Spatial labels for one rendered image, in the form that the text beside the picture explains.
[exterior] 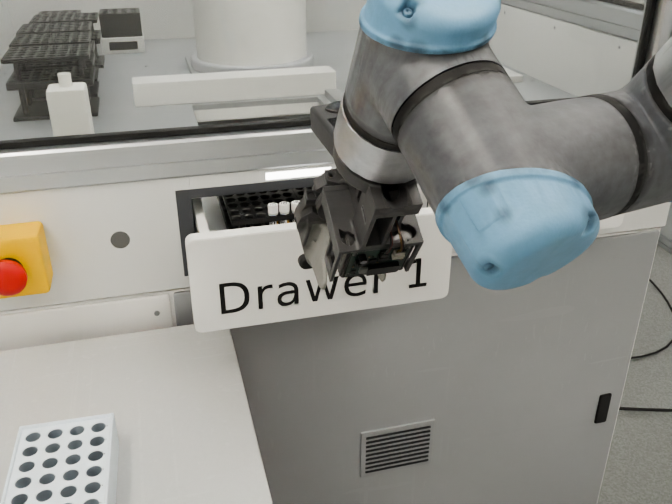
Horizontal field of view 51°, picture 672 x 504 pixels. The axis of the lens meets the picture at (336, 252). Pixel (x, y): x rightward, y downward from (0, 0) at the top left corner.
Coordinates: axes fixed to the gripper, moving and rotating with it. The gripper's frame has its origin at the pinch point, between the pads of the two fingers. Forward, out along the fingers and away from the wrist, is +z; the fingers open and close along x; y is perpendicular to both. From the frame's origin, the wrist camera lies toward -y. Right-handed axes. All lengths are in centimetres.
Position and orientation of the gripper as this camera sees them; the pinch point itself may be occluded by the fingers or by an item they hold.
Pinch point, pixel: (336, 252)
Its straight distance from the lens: 69.9
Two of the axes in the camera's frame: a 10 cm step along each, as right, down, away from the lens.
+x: 9.6, -1.2, 2.3
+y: 2.2, 8.7, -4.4
